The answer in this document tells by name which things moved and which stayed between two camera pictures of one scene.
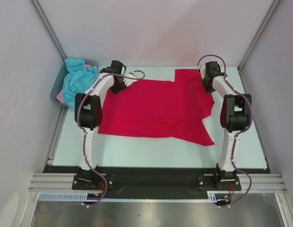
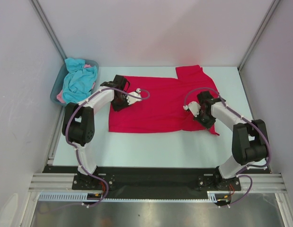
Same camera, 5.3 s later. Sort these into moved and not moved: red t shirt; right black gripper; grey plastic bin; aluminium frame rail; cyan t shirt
Moved: red t shirt; right black gripper
Not moved: cyan t shirt; grey plastic bin; aluminium frame rail
